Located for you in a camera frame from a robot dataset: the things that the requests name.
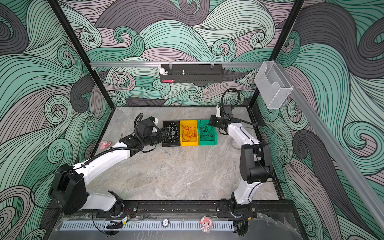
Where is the aluminium wall rail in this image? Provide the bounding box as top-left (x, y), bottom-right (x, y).
top-left (90, 61), bottom-right (263, 69)
top-left (274, 61), bottom-right (384, 232)

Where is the black wall shelf tray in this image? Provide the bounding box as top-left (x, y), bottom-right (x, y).
top-left (159, 65), bottom-right (224, 85)

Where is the green storage bin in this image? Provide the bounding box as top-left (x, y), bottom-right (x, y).
top-left (197, 119), bottom-right (218, 146)

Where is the clear acrylic wall box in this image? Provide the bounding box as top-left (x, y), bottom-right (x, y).
top-left (255, 61), bottom-right (293, 110)

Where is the pink doll figurine front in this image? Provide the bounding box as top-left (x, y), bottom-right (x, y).
top-left (200, 216), bottom-right (213, 233)

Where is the aluminium wall rail back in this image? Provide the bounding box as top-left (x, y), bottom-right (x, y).
top-left (90, 61), bottom-right (263, 69)

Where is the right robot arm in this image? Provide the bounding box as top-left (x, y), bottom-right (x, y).
top-left (209, 88), bottom-right (272, 218)

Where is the yellow storage bin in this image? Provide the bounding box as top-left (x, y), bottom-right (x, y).
top-left (180, 120), bottom-right (199, 147)

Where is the aluminium wall rail right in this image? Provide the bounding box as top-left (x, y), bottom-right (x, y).
top-left (274, 61), bottom-right (384, 232)

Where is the white slotted cable duct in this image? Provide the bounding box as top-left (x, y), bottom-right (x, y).
top-left (59, 220), bottom-right (235, 232)

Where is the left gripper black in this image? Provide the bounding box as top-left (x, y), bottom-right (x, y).
top-left (143, 128), bottom-right (172, 148)

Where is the white cable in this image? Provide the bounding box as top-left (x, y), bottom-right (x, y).
top-left (164, 122), bottom-right (180, 143)

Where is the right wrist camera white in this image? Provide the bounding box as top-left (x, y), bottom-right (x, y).
top-left (216, 104), bottom-right (223, 118)

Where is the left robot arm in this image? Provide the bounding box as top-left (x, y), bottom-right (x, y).
top-left (48, 114), bottom-right (170, 218)

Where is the pink toy figurine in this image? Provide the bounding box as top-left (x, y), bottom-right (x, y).
top-left (99, 141), bottom-right (111, 150)

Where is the round badge button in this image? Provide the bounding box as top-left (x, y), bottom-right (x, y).
top-left (162, 218), bottom-right (170, 228)

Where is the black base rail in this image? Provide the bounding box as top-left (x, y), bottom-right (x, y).
top-left (59, 199), bottom-right (295, 220)

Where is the black storage bin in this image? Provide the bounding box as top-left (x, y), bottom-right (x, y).
top-left (162, 120), bottom-right (181, 147)

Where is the white rabbit figurine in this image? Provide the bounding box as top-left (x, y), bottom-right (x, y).
top-left (158, 65), bottom-right (168, 75)

